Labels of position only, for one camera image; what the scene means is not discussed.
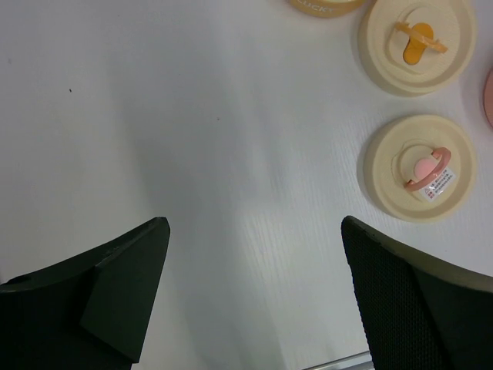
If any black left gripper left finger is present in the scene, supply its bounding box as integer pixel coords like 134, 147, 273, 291
1, 217, 170, 369

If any pink lunch bowl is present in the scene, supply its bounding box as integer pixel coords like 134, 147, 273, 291
483, 69, 493, 127

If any cream lid pink handle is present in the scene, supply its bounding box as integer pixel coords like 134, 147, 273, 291
363, 115, 477, 223

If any orange lunch bowl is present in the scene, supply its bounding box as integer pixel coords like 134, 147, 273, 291
288, 0, 366, 19

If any cream lid orange handle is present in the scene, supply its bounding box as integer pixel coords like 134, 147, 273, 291
357, 0, 477, 96

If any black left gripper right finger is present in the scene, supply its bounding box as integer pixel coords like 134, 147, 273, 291
340, 216, 492, 369

